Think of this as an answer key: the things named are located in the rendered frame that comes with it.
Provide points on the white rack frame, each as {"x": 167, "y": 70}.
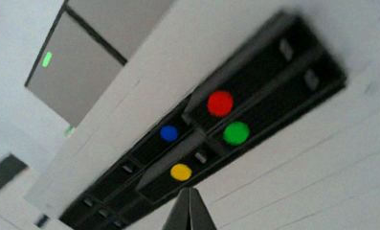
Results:
{"x": 323, "y": 173}

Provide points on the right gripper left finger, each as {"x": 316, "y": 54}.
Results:
{"x": 179, "y": 215}

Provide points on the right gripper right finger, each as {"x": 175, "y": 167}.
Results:
{"x": 200, "y": 218}

